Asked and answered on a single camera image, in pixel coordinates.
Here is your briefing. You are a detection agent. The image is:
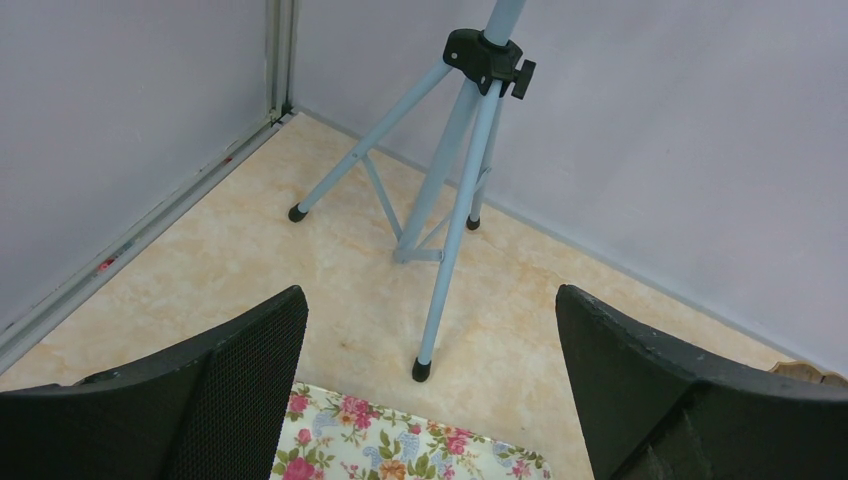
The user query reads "floral serving tray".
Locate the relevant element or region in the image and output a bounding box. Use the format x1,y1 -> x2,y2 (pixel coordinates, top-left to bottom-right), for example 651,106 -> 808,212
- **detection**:
270,382 -> 552,479

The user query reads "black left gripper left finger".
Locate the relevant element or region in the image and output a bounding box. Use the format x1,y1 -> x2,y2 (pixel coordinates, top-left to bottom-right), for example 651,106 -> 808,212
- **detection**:
1,285 -> 308,479

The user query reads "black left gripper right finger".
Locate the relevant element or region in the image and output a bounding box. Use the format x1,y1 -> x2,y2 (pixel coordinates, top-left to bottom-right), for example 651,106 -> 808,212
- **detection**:
555,284 -> 847,479

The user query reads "three-tier smoked glass stand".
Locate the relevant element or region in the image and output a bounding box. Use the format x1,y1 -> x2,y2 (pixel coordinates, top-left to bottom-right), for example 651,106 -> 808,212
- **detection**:
770,361 -> 847,388

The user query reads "light blue music stand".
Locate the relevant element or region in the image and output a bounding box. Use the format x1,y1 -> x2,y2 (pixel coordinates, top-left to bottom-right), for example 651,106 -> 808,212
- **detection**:
288,1 -> 536,383

